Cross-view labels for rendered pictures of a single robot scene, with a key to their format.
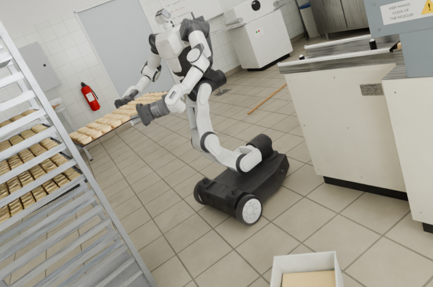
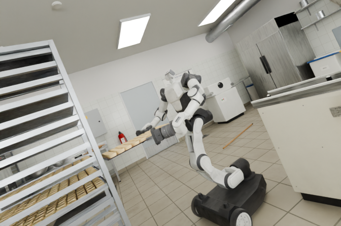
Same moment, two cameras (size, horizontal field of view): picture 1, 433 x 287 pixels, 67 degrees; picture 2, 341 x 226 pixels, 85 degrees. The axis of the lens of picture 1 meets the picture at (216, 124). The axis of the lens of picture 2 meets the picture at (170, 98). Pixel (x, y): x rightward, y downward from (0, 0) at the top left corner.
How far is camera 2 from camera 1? 0.46 m
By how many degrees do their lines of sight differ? 21
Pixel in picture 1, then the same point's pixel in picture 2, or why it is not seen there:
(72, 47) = (115, 111)
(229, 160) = (219, 178)
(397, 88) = not seen: outside the picture
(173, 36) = (176, 85)
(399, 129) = not seen: outside the picture
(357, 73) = (325, 98)
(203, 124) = (198, 148)
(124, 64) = (143, 121)
